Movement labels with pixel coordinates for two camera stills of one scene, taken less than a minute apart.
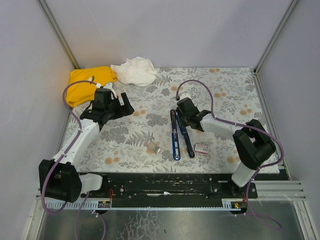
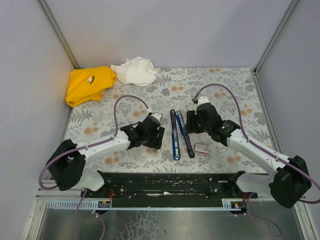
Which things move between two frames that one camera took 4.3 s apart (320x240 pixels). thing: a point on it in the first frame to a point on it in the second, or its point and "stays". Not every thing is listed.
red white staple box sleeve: x=201 y=148 stays
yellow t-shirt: x=78 y=93 stays
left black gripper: x=119 y=107 to x=158 y=137
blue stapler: x=175 y=142 stays
